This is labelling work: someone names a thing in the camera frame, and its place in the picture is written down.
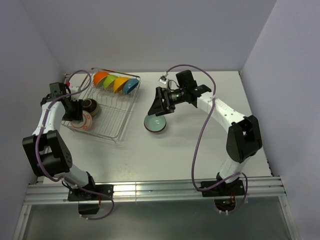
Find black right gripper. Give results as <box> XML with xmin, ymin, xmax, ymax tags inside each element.
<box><xmin>148</xmin><ymin>86</ymin><xmax>187</xmax><ymax>117</ymax></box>

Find red striped beige bowl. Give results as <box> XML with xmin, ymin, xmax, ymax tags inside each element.
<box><xmin>82</xmin><ymin>98</ymin><xmax>100</xmax><ymax>117</ymax></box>

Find orange floral white bowl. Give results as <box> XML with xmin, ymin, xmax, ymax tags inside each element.
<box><xmin>71</xmin><ymin>110</ymin><xmax>93</xmax><ymax>131</ymax></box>

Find pale green ribbed bowl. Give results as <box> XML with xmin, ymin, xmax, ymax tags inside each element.
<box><xmin>143</xmin><ymin>114</ymin><xmax>167</xmax><ymax>133</ymax></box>

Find blue ceramic bowl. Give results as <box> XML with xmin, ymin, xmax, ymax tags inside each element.
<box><xmin>122</xmin><ymin>78</ymin><xmax>140</xmax><ymax>95</ymax></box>

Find green white square bowl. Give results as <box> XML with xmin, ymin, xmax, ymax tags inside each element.
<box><xmin>103</xmin><ymin>74</ymin><xmax>118</xmax><ymax>90</ymax></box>

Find yellow plastic bowl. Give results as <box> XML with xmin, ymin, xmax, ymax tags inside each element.
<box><xmin>113</xmin><ymin>76</ymin><xmax>129</xmax><ymax>93</ymax></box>

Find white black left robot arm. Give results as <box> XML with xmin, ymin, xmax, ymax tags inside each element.
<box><xmin>22</xmin><ymin>82</ymin><xmax>98</xmax><ymax>200</ymax></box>

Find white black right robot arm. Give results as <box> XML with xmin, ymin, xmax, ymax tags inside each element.
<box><xmin>147</xmin><ymin>70</ymin><xmax>263</xmax><ymax>195</ymax></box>

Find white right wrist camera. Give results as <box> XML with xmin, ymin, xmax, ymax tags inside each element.
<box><xmin>158</xmin><ymin>72</ymin><xmax>168</xmax><ymax>85</ymax></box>

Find metal wire dish rack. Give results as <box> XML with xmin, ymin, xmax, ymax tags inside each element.
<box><xmin>61</xmin><ymin>67</ymin><xmax>141</xmax><ymax>142</ymax></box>

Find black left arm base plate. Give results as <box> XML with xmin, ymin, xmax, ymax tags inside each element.
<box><xmin>67</xmin><ymin>184</ymin><xmax>114</xmax><ymax>202</ymax></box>

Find aluminium frame rail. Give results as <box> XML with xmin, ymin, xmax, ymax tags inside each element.
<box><xmin>23</xmin><ymin>176</ymin><xmax>287</xmax><ymax>205</ymax></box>

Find black box under rail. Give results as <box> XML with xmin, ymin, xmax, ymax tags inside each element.
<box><xmin>78</xmin><ymin>203</ymin><xmax>100</xmax><ymax>216</ymax></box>

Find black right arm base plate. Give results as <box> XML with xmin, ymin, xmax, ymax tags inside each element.
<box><xmin>202</xmin><ymin>179</ymin><xmax>245</xmax><ymax>197</ymax></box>

